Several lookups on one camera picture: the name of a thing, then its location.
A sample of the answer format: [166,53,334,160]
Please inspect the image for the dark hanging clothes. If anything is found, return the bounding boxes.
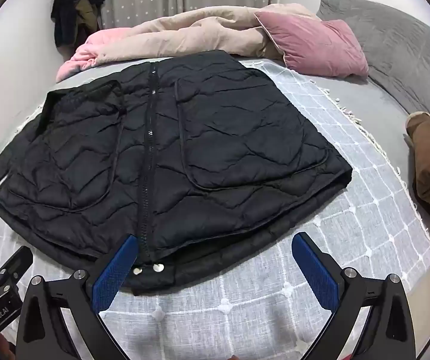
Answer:
[51,0,106,61]

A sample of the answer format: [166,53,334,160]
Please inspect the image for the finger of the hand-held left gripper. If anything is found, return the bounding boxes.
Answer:
[0,246,34,284]

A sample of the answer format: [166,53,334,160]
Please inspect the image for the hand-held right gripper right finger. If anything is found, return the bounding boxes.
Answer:
[292,232,418,360]

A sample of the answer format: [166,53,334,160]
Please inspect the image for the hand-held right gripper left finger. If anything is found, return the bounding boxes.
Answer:
[14,234,141,360]

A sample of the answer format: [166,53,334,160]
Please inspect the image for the black quilted jacket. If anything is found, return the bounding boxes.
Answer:
[0,49,353,295]

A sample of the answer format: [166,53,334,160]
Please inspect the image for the beige and pink comforter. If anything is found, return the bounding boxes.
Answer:
[55,3,322,82]

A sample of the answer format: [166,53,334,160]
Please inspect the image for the bed with grey sheet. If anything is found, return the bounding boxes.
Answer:
[0,54,430,271]

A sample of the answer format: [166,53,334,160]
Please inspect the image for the grey quilted pillow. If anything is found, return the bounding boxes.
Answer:
[315,0,430,124]

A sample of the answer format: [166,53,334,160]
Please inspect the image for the white grid fringed blanket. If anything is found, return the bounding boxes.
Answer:
[0,58,430,360]

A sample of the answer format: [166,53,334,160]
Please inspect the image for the pink velvet pillow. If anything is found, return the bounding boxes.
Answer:
[254,10,369,79]

